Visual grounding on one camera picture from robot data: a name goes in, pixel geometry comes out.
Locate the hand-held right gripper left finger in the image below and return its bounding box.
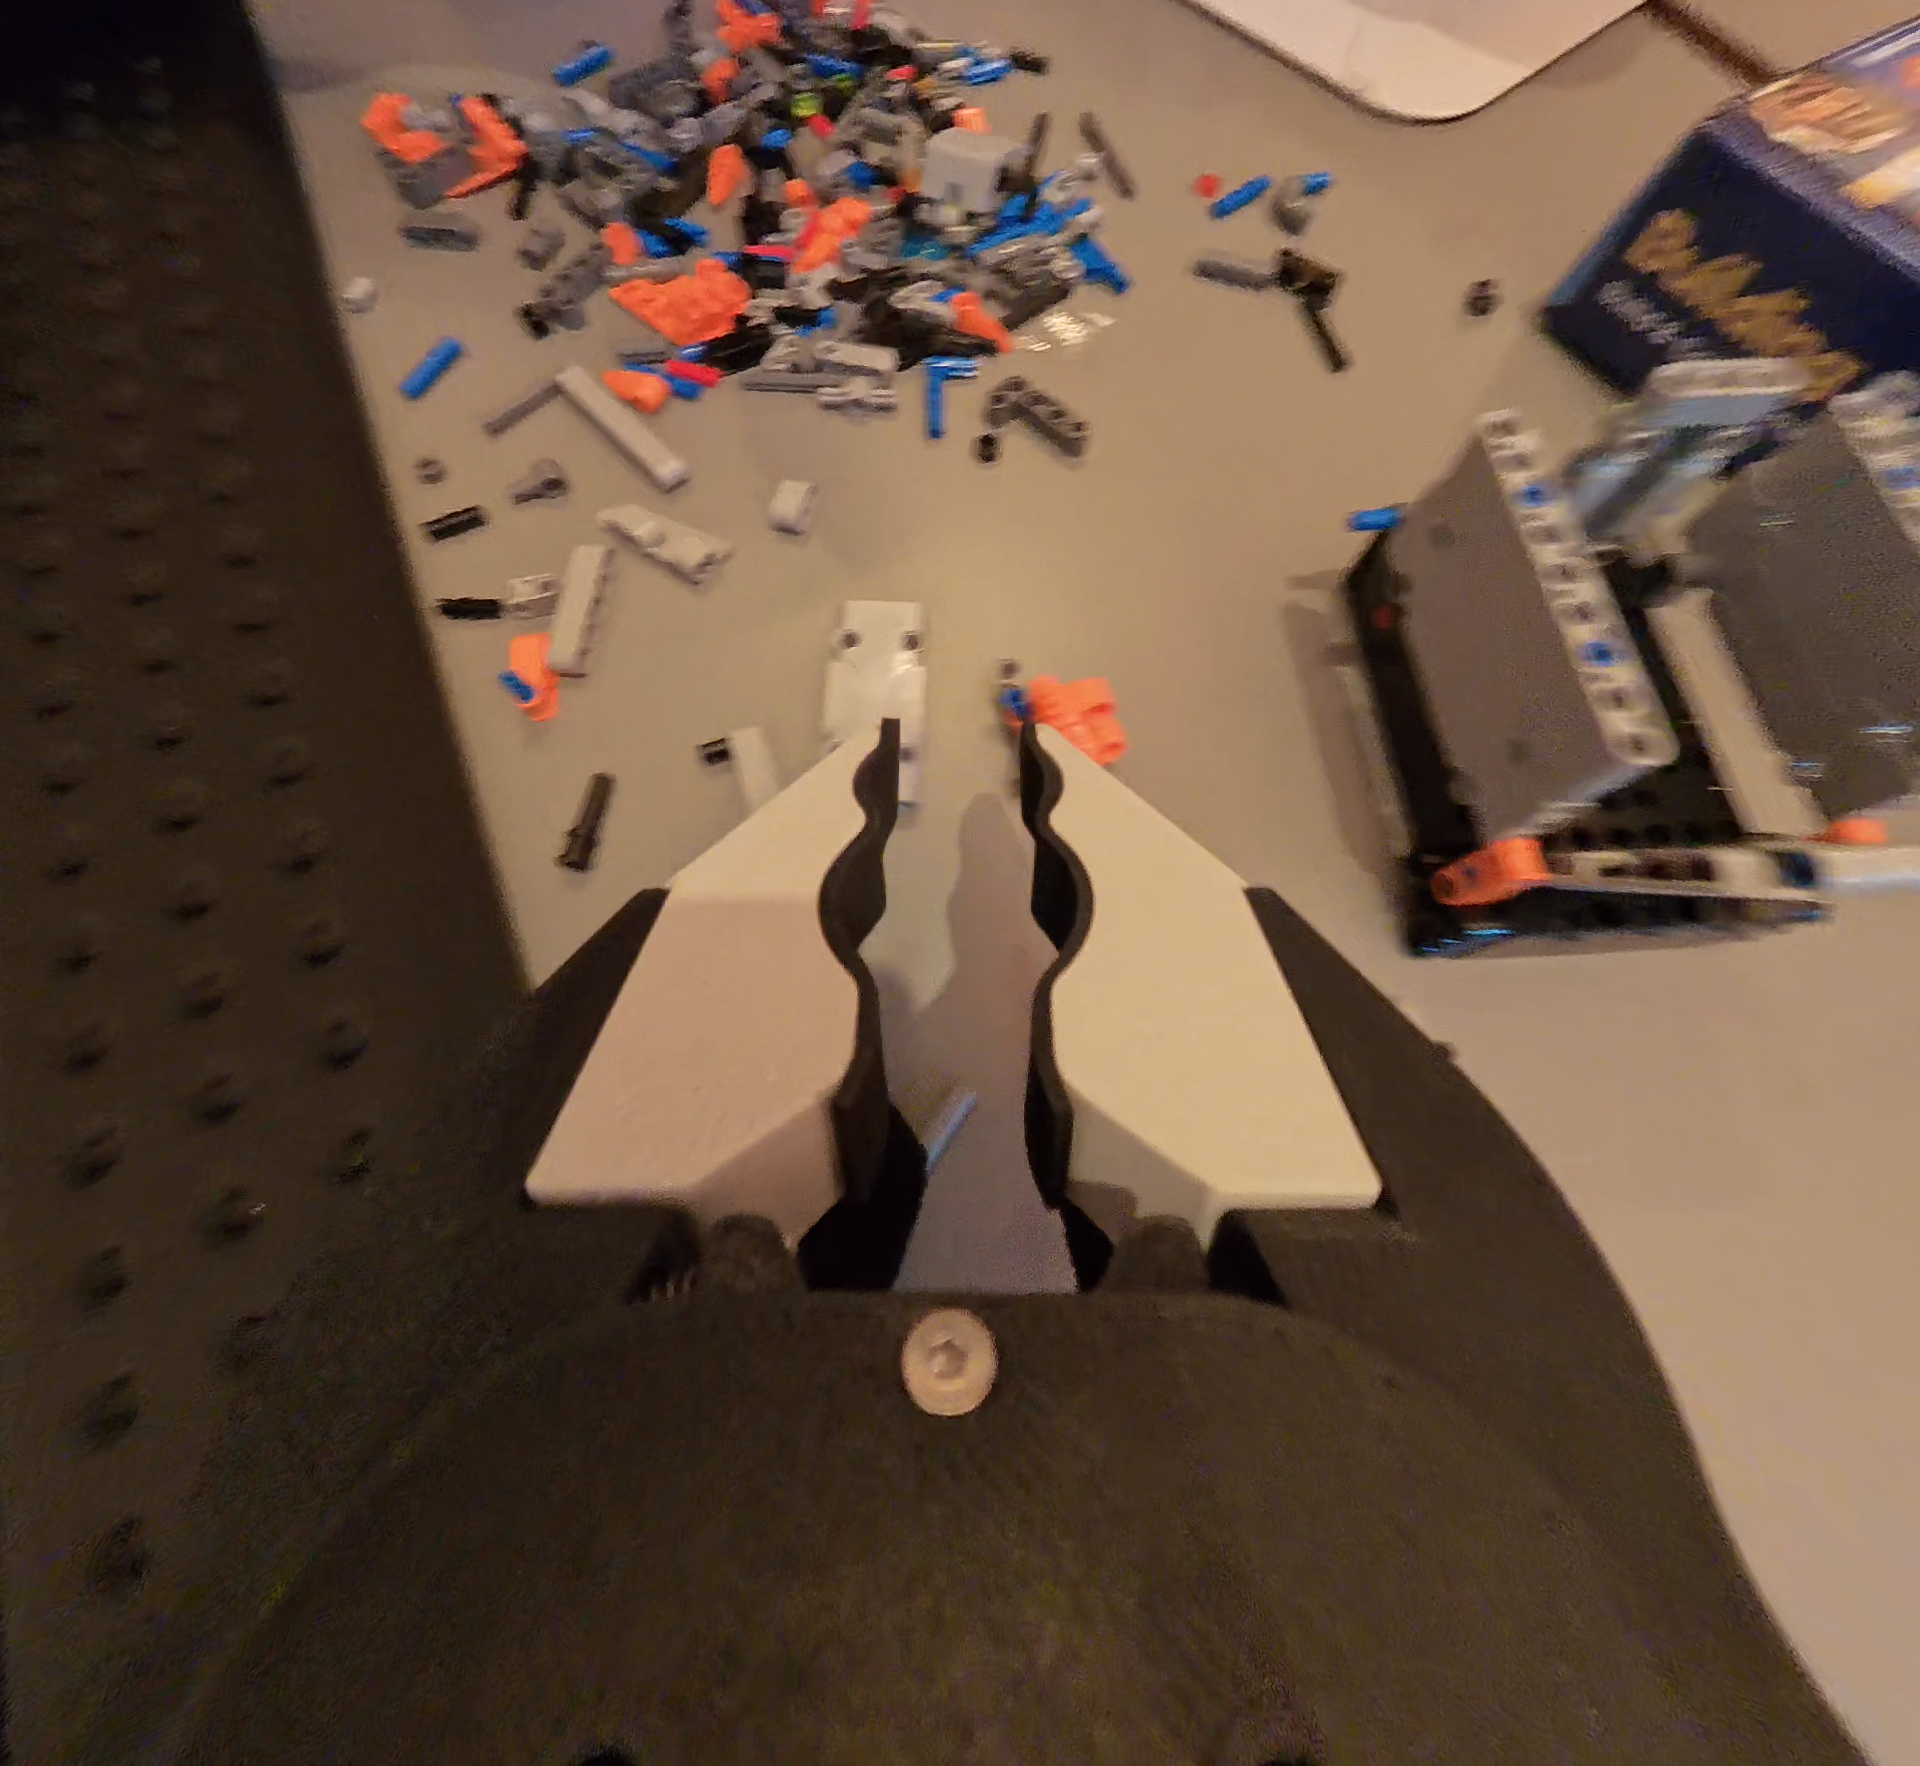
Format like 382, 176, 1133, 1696
525, 720, 901, 1252

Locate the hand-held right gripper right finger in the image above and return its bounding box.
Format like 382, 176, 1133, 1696
1014, 720, 1388, 1247

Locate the orange connector block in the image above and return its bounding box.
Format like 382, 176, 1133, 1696
999, 672, 1130, 769

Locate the light grey panel piece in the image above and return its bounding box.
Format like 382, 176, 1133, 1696
826, 598, 931, 809

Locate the pile of plastic building pieces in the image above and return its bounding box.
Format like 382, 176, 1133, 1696
361, 0, 1142, 465

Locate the grey straight beam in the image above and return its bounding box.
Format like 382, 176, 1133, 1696
546, 542, 612, 682

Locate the curved grey panel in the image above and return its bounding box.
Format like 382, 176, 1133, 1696
594, 503, 729, 588

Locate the grey black robot model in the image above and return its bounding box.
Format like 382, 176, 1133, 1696
1334, 364, 1920, 959

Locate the black studded mat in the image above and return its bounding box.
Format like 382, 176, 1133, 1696
0, 0, 631, 1766

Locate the long grey angled beam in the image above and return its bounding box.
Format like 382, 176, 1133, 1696
486, 364, 692, 494

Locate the dark grey angled beam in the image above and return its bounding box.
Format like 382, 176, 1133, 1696
984, 376, 1097, 465

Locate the black angled axle piece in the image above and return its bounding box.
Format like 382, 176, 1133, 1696
1277, 253, 1350, 374

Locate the blue robot kit box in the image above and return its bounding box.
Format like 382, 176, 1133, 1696
1541, 21, 1920, 403

